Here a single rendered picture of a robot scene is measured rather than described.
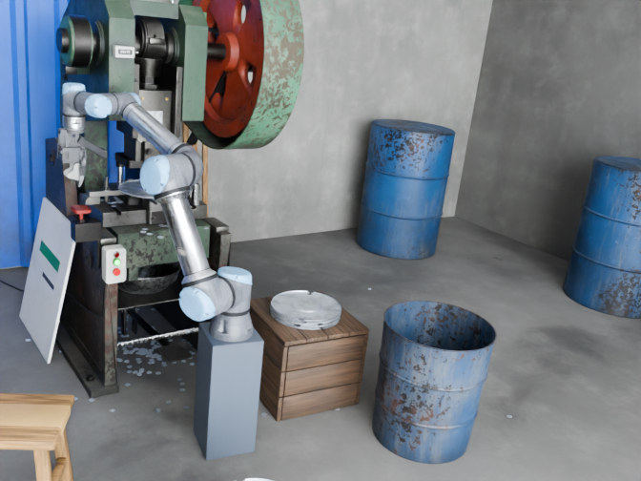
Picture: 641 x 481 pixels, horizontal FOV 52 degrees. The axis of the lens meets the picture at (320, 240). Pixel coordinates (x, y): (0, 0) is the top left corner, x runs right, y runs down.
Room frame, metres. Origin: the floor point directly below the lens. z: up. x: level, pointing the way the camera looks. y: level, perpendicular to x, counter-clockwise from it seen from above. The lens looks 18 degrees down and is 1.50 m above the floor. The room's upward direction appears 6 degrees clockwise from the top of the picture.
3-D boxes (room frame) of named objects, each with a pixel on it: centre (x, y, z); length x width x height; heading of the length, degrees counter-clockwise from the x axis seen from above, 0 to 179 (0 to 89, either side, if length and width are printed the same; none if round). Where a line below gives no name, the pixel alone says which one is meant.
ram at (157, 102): (2.64, 0.74, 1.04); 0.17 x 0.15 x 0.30; 38
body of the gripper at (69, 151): (2.27, 0.91, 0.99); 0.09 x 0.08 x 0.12; 127
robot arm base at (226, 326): (2.04, 0.27, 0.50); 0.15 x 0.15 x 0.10
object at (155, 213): (2.53, 0.66, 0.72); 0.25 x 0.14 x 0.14; 38
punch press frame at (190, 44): (2.78, 0.85, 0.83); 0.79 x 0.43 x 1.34; 38
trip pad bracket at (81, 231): (2.30, 0.87, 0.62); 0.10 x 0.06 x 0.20; 128
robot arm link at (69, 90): (2.27, 0.90, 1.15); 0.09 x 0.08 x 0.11; 58
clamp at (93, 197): (2.57, 0.90, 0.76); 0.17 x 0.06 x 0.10; 128
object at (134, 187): (2.57, 0.69, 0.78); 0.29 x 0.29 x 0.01
